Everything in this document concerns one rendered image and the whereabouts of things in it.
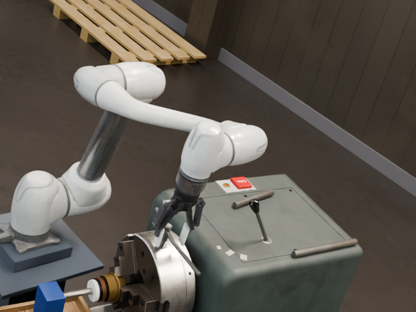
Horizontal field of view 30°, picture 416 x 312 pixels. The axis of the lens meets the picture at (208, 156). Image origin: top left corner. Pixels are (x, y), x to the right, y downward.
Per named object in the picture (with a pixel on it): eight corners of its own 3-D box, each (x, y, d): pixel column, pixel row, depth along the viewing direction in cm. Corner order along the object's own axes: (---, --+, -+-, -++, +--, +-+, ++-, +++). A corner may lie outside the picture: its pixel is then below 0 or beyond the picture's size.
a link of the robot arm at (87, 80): (96, 77, 244) (131, 73, 253) (66, 59, 256) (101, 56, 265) (91, 115, 249) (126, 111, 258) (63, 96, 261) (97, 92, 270)
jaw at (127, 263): (140, 271, 252) (135, 234, 253) (147, 271, 248) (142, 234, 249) (109, 277, 246) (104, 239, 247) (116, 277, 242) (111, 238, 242)
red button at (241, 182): (242, 180, 286) (244, 176, 285) (251, 189, 282) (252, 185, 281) (229, 182, 283) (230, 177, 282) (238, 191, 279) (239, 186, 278)
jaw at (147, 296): (150, 279, 246) (168, 299, 237) (148, 293, 248) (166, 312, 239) (119, 285, 240) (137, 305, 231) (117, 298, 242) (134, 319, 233)
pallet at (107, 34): (207, 67, 697) (210, 55, 691) (125, 76, 637) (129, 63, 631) (121, 6, 776) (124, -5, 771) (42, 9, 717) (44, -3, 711)
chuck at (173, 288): (129, 277, 271) (152, 210, 254) (169, 346, 251) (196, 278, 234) (106, 281, 267) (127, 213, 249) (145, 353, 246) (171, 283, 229)
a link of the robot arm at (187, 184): (215, 179, 221) (208, 195, 224) (203, 160, 227) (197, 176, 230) (186, 180, 216) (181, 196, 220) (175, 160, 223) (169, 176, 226)
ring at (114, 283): (118, 264, 246) (91, 268, 241) (130, 283, 240) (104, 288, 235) (112, 287, 250) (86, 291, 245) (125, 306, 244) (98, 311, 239)
